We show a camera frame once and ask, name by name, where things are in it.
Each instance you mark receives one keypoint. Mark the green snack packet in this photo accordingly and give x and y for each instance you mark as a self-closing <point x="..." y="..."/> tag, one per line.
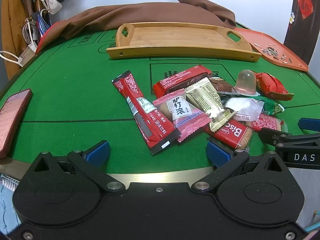
<point x="271" y="105"/>

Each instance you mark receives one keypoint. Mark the dark wooden door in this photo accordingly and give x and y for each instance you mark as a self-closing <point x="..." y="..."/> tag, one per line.
<point x="300" y="32"/>

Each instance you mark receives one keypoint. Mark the small brown cream packet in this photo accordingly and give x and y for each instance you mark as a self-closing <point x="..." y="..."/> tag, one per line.
<point x="223" y="85"/>

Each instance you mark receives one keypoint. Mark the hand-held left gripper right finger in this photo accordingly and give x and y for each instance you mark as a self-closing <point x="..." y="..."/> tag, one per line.
<point x="218" y="153"/>

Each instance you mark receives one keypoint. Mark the red nut packet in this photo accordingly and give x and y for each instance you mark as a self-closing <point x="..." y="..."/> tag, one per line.
<point x="272" y="86"/>

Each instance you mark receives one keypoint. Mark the small white bag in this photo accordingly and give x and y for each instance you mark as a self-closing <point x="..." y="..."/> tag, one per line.
<point x="52" y="5"/>

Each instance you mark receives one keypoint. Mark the red brown wafer packet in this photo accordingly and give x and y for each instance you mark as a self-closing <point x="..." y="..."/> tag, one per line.
<point x="180" y="78"/>

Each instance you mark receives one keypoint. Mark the pile of sunflower seeds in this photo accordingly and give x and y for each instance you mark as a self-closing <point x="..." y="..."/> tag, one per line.
<point x="270" y="51"/>

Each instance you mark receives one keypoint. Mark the orange brown coat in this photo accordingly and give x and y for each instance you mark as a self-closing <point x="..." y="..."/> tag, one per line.
<point x="12" y="25"/>

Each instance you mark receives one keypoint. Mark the flower sticker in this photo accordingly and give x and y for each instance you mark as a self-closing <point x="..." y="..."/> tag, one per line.
<point x="292" y="17"/>

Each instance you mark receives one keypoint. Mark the orange plastic tray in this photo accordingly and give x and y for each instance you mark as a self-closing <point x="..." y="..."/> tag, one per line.
<point x="277" y="42"/>

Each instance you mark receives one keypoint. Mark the red label cracker packet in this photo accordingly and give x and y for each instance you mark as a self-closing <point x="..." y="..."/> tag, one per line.
<point x="268" y="123"/>

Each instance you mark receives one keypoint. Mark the clear pouch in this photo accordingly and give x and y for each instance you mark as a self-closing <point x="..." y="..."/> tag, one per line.
<point x="28" y="53"/>

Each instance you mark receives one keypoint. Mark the clear jelly cup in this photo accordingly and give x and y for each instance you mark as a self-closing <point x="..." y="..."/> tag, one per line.
<point x="246" y="81"/>

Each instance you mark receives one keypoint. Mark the long red stick packet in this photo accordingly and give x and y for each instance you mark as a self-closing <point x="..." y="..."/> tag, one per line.
<point x="150" y="122"/>

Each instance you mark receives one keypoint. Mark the pink sweet packet white label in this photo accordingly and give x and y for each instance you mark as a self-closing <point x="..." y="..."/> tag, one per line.
<point x="178" y="108"/>

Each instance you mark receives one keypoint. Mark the white candy wrapper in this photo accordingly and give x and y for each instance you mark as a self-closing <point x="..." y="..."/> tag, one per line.
<point x="243" y="107"/>

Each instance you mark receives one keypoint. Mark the gold cream snack packet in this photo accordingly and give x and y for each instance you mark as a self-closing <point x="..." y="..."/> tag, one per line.
<point x="207" y="100"/>

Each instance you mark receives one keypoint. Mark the red biscuit packet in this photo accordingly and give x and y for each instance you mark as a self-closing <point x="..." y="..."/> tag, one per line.
<point x="231" y="133"/>

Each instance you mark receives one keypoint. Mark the light blue cloth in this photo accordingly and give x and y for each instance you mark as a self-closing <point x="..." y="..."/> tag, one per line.
<point x="7" y="210"/>

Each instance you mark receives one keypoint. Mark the brown cloth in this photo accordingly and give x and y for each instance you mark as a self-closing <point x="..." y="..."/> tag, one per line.
<point x="140" y="15"/>

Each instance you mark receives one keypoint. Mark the wooden serving tray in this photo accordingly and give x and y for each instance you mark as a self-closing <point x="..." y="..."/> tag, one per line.
<point x="180" y="36"/>

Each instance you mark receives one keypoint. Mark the phone in red case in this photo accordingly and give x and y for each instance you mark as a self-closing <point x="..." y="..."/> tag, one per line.
<point x="12" y="115"/>

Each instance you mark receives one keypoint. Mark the red paper door decoration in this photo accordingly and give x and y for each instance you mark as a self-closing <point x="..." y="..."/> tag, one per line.
<point x="305" y="3"/>

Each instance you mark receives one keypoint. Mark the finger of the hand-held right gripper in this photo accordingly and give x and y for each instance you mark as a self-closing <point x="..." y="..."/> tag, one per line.
<point x="277" y="137"/>
<point x="310" y="124"/>

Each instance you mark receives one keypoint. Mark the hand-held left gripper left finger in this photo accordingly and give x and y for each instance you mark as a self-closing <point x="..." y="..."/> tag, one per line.
<point x="98" y="152"/>

